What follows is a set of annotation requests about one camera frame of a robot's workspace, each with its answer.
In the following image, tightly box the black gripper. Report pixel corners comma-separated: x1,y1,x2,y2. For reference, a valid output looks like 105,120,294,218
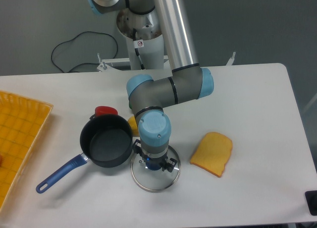
133,139,178,172

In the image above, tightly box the glass lid with blue knob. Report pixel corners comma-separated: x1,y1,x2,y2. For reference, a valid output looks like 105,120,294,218
130,146,181,192

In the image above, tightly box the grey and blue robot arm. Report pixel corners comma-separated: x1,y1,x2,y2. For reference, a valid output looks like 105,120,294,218
88,0,214,171

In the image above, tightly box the toy toast slice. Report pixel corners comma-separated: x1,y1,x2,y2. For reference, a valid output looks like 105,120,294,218
190,132,233,177

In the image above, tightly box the yellow toy bell pepper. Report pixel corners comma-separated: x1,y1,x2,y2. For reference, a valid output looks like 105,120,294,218
128,116,139,137

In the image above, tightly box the red toy pepper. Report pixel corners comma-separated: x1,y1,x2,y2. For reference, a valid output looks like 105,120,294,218
95,106,118,116

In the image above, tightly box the black device at table edge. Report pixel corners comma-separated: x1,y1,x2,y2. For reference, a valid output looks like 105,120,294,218
305,190,317,216

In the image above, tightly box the yellow plastic basket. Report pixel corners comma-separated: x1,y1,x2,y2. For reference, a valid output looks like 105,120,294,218
0,91,53,208

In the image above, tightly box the black saucepan with blue handle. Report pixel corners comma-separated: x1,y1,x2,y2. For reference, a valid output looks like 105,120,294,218
36,114,133,194

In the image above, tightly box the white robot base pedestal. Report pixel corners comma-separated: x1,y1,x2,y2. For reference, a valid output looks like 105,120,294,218
98,9,168,70

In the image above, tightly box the white table bracket right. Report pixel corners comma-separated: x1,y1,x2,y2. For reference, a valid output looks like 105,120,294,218
226,52,236,66

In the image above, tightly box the black cable on floor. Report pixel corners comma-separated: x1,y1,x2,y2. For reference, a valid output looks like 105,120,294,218
51,31,119,73

